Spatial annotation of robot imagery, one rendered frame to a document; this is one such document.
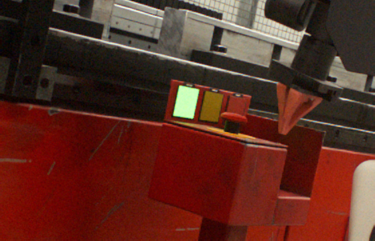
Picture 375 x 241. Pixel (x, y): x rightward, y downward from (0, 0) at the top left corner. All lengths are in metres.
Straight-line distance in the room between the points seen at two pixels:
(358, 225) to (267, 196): 0.35
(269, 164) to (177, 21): 0.46
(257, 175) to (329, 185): 0.65
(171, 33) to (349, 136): 0.50
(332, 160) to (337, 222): 0.16
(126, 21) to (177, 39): 0.27
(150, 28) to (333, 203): 0.56
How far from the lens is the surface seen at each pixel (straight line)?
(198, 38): 1.56
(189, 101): 1.24
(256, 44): 1.70
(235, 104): 1.33
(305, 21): 1.26
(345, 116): 1.79
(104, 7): 1.39
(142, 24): 1.82
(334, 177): 1.80
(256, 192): 1.16
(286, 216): 1.24
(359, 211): 0.86
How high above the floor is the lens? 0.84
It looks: 3 degrees down
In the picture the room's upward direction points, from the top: 12 degrees clockwise
